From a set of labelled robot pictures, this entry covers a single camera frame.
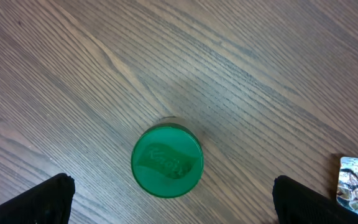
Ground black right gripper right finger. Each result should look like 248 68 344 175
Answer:
272 175 358 224

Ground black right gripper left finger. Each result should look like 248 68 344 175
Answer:
0 173 75 224

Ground green lid jar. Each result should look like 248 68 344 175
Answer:
131 122 204 198

